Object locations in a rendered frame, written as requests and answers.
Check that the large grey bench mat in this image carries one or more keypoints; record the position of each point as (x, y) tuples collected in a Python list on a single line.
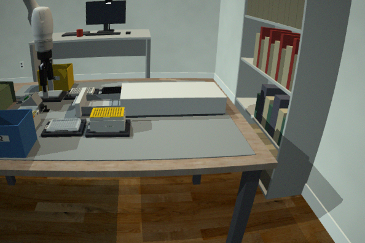
[(151, 138)]

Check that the yellow open-top bin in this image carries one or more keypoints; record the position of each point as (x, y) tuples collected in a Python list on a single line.
[(63, 77)]

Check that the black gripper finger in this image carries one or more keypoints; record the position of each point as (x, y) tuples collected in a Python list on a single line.
[(43, 79), (50, 76)]

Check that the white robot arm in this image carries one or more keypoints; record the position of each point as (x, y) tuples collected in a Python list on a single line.
[(41, 21)]

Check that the blue open-top bin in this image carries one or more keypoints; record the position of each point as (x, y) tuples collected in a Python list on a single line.
[(17, 133)]

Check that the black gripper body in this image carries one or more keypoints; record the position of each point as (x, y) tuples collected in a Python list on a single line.
[(44, 57)]

